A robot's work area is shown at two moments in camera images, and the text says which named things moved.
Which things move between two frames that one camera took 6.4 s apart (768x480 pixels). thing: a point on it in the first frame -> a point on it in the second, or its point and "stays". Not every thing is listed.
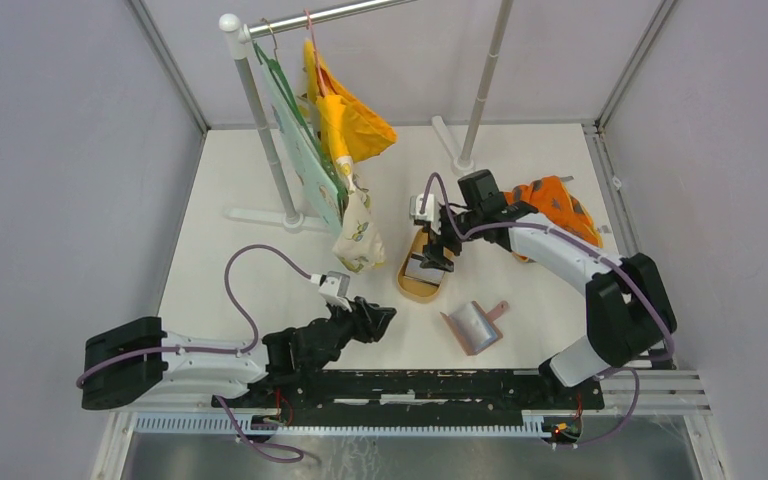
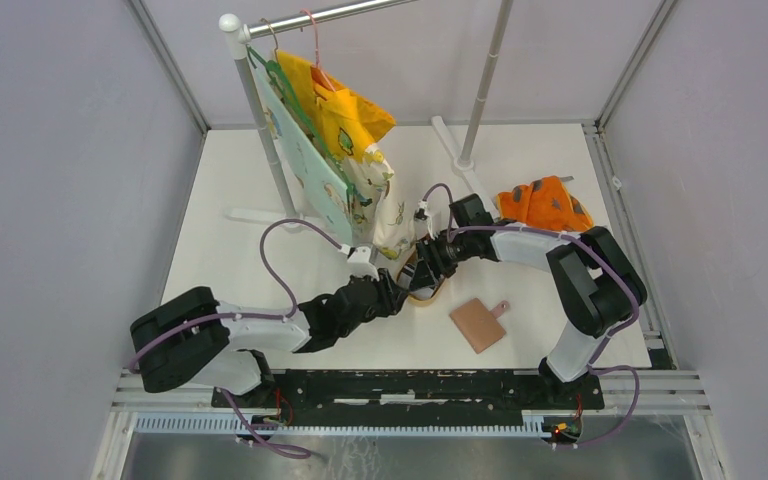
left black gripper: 369,319 -> 390,294
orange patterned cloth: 558,206 stays
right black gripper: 434,251 -> 429,249
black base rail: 425,392 stays
